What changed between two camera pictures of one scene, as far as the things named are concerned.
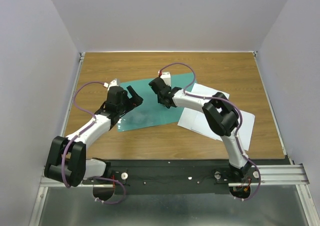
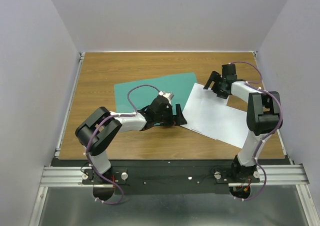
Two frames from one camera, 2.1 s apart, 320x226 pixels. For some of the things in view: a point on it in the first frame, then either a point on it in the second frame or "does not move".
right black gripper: (158, 99) to (215, 77)
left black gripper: (136, 100) to (177, 119)
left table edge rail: (80, 61) does not move
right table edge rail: (271, 108) does not move
